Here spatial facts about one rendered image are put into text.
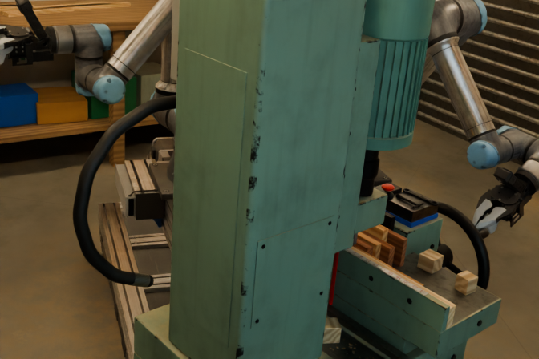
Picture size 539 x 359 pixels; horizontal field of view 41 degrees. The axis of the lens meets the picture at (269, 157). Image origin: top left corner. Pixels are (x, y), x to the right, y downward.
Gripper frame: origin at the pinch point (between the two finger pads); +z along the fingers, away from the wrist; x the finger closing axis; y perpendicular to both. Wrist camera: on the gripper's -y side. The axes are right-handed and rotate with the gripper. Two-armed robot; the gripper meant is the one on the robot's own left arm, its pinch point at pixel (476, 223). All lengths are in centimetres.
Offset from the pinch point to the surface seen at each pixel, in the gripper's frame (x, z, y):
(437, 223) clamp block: 0.9, 12.4, -11.5
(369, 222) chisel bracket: 2.1, 30.3, -28.6
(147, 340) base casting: 20, 79, -25
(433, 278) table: -9.5, 25.9, -14.0
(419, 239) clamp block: 0.6, 18.7, -12.4
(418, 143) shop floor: 188, -163, 209
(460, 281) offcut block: -15.6, 24.2, -16.3
